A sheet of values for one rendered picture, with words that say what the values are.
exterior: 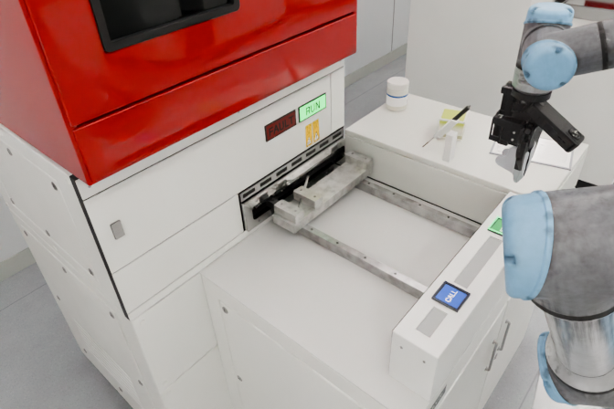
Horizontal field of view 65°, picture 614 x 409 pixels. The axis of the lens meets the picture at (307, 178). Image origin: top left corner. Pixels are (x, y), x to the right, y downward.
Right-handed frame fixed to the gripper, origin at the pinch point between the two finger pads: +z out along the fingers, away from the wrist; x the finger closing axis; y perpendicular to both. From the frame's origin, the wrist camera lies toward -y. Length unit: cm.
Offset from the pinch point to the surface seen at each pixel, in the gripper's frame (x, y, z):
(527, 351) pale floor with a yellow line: -51, -7, 111
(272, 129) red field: 16, 58, 0
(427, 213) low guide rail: -8.0, 23.7, 26.6
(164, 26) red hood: 44, 53, -35
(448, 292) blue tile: 25.6, 1.6, 14.3
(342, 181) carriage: -2, 49, 23
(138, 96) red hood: 52, 54, -24
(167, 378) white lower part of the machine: 63, 59, 55
